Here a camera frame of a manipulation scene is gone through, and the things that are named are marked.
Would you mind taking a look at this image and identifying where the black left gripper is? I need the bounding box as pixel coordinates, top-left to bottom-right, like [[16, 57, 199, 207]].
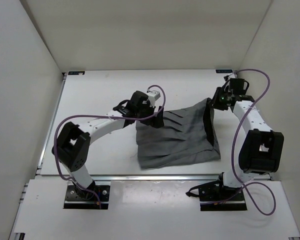
[[137, 101, 165, 128]]

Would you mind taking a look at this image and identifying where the grey pleated skirt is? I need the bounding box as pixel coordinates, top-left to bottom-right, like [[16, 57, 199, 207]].
[[135, 98, 221, 170]]

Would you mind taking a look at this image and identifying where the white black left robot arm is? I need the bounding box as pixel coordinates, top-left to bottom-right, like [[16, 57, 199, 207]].
[[51, 89, 165, 201]]

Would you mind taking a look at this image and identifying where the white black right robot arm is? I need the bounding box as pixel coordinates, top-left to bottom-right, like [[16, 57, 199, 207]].
[[210, 76, 284, 200]]

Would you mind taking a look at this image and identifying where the right blue table label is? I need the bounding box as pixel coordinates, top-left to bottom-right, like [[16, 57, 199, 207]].
[[215, 69, 233, 74]]

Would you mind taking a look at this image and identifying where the blue table label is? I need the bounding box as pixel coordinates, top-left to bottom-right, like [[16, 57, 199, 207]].
[[67, 71, 85, 76], [215, 69, 233, 74]]

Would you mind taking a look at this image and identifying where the left blue table label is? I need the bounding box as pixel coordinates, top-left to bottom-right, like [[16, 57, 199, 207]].
[[67, 71, 85, 76]]

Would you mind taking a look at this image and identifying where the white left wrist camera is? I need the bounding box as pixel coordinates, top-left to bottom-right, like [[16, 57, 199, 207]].
[[146, 90, 161, 104]]

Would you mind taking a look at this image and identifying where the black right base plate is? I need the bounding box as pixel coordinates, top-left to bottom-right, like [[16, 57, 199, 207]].
[[185, 179, 248, 212]]

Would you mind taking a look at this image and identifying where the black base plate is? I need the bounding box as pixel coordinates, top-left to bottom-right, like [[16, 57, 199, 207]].
[[185, 179, 248, 212], [63, 183, 111, 210]]

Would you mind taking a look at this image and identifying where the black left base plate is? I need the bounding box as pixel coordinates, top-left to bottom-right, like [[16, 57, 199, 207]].
[[63, 183, 111, 210]]

